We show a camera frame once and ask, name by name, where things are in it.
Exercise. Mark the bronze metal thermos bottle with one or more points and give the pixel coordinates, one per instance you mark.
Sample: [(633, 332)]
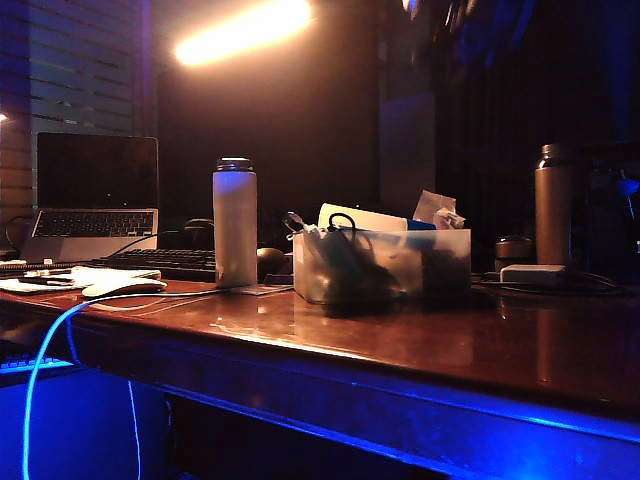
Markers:
[(552, 215)]

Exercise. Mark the white paper sheets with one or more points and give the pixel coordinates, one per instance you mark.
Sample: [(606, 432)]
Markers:
[(90, 275)]

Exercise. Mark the dark round computer mouse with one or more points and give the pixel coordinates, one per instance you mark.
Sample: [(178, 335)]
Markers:
[(271, 262)]

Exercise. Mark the silver laptop with black screen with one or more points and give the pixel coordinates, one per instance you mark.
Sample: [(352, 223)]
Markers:
[(97, 172)]

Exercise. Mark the window blinds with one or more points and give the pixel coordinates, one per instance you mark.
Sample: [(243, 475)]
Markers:
[(75, 65)]

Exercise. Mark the black computer keyboard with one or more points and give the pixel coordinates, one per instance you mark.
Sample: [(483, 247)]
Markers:
[(165, 262)]

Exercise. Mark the black headphones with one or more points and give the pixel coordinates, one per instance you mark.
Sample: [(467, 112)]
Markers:
[(197, 232)]

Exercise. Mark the white water bottle dark lid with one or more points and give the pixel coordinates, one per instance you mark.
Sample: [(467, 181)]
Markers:
[(235, 230)]

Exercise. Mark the small metal jar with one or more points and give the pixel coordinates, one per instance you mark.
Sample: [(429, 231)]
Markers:
[(512, 250)]

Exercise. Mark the white power adapter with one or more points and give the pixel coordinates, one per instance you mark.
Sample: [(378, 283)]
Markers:
[(532, 274)]

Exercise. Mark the flat card under bottle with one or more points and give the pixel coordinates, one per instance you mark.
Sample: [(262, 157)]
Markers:
[(262, 290)]

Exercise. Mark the backlit keyboard under desk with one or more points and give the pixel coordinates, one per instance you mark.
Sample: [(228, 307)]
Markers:
[(30, 363)]

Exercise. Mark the white glue bottle blue cap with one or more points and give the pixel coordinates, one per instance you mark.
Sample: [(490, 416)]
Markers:
[(365, 217)]

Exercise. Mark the dark desktop appliance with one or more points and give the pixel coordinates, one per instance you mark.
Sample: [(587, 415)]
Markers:
[(607, 225)]

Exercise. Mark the translucent plastic storage box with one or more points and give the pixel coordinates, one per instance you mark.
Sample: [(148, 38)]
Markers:
[(450, 270)]

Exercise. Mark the glowing bar lamp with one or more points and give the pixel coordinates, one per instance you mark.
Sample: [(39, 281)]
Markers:
[(245, 32)]

